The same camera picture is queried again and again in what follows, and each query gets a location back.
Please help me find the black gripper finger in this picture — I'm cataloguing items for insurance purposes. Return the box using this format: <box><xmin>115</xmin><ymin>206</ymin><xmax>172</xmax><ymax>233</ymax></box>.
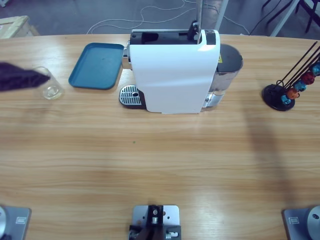
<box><xmin>0</xmin><ymin>61</ymin><xmax>52</xmax><ymax>93</ymax></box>

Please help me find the clear drinking glass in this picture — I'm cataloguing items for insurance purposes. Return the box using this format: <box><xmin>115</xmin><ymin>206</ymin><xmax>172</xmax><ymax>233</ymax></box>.
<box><xmin>31</xmin><ymin>66</ymin><xmax>65</xmax><ymax>100</ymax></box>

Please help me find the silver coffee machine lever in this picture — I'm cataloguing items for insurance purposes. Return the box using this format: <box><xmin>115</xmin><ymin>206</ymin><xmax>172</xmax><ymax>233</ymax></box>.
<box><xmin>187</xmin><ymin>0</ymin><xmax>204</xmax><ymax>43</ymax></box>

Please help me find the white capsule coffee machine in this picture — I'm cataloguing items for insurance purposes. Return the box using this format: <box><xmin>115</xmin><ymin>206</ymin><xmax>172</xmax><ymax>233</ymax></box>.
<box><xmin>122</xmin><ymin>28</ymin><xmax>222</xmax><ymax>115</ymax></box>

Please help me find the orange coffee capsule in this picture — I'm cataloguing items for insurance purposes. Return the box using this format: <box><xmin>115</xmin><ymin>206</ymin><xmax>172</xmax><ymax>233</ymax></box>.
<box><xmin>286</xmin><ymin>87</ymin><xmax>300</xmax><ymax>100</ymax></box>

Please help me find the teal coffee capsule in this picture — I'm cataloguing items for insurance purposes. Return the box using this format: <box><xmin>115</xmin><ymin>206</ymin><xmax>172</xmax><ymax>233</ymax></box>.
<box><xmin>294</xmin><ymin>80</ymin><xmax>307</xmax><ymax>92</ymax></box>

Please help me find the red coffee capsule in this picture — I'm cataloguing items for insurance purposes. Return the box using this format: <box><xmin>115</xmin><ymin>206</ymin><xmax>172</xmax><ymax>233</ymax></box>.
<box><xmin>300</xmin><ymin>71</ymin><xmax>316</xmax><ymax>85</ymax></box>

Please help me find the wooden crate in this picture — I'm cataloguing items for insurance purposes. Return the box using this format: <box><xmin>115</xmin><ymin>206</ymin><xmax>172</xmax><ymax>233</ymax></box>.
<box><xmin>0</xmin><ymin>15</ymin><xmax>41</xmax><ymax>40</ymax></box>

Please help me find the teal plastic tray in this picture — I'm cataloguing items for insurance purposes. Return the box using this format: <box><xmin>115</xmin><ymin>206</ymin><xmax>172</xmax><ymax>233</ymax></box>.
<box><xmin>68</xmin><ymin>42</ymin><xmax>125</xmax><ymax>90</ymax></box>

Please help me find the black drip tray silver grate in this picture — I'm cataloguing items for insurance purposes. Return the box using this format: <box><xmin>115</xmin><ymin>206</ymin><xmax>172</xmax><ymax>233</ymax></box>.
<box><xmin>118</xmin><ymin>84</ymin><xmax>147</xmax><ymax>110</ymax></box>

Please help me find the clear water tank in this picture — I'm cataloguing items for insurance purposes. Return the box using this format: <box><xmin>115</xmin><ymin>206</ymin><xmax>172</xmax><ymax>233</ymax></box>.
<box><xmin>204</xmin><ymin>43</ymin><xmax>244</xmax><ymax>109</ymax></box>

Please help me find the black capsule stand with rods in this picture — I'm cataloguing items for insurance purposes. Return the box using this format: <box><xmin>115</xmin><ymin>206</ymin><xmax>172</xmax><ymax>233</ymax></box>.
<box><xmin>261</xmin><ymin>41</ymin><xmax>320</xmax><ymax>112</ymax></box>

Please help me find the white floor cable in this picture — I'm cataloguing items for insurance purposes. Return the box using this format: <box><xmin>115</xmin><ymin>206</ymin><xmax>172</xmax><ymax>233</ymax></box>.
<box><xmin>86</xmin><ymin>0</ymin><xmax>187</xmax><ymax>35</ymax></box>
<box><xmin>202</xmin><ymin>4</ymin><xmax>251</xmax><ymax>36</ymax></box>

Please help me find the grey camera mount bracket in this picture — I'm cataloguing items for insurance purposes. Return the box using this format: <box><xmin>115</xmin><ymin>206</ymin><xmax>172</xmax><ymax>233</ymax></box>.
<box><xmin>128</xmin><ymin>204</ymin><xmax>183</xmax><ymax>240</ymax></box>

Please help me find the black chair frame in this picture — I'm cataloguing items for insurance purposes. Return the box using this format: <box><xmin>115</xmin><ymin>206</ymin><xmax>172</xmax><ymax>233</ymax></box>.
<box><xmin>295</xmin><ymin>0</ymin><xmax>320</xmax><ymax>34</ymax></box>

